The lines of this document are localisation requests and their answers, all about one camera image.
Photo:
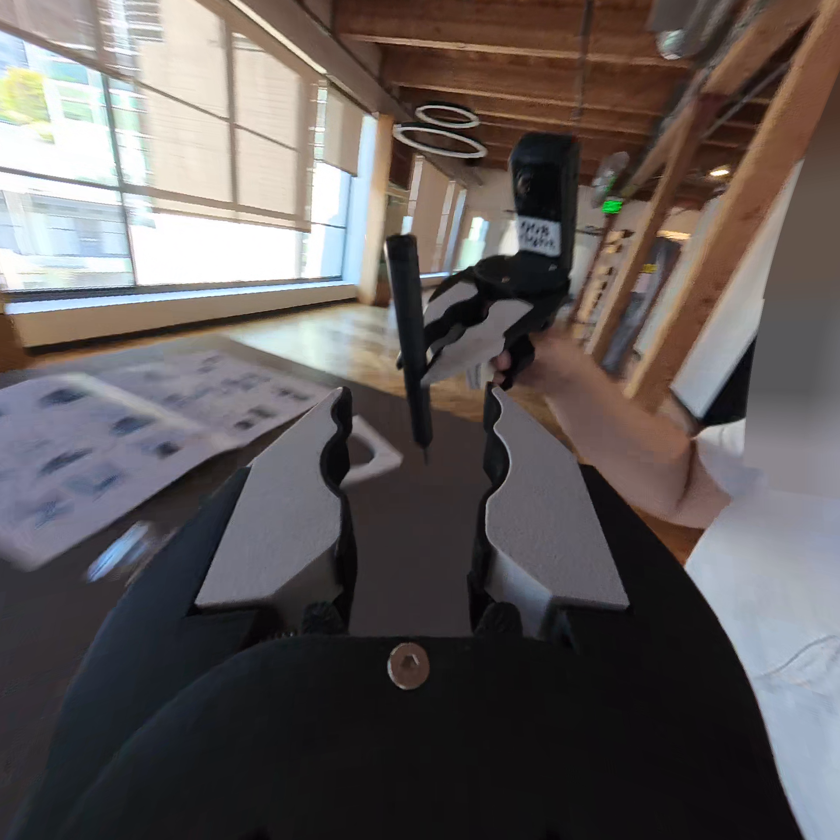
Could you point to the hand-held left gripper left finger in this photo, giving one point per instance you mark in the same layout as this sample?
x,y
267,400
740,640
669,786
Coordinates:
x,y
282,518

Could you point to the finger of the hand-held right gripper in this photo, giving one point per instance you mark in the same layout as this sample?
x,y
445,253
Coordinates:
x,y
449,305
482,344

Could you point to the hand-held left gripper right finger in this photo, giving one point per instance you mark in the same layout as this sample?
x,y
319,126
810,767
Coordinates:
x,y
558,525

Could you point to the black screwdriver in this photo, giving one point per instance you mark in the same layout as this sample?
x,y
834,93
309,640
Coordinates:
x,y
410,328

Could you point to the person's right forearm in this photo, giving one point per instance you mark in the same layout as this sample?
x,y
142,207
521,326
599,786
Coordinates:
x,y
623,426

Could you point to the grey desk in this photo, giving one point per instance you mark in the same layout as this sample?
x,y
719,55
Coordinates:
x,y
407,525

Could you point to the person's right hand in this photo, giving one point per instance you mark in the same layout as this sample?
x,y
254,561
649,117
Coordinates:
x,y
558,361

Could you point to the green exit sign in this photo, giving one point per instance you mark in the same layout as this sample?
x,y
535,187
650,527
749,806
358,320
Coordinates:
x,y
612,207

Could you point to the white cutout foam piece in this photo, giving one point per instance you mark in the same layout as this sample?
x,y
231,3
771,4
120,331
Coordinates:
x,y
387,459

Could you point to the pale blue shiny item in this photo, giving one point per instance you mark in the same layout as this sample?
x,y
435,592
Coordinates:
x,y
121,551

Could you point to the printed instruction manual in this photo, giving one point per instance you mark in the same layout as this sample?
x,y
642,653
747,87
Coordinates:
x,y
131,426

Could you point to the beige roller blind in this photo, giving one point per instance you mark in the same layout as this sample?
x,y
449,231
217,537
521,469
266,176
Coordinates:
x,y
344,131
190,151

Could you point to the person's white shirt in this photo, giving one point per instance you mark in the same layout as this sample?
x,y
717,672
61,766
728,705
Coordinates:
x,y
774,590

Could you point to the white window ledge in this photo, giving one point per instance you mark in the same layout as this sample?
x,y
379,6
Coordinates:
x,y
164,315

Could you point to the large window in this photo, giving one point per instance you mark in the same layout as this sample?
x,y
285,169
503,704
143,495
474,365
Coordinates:
x,y
65,164

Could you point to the wooden post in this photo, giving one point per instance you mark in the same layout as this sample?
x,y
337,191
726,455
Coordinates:
x,y
656,216
741,197

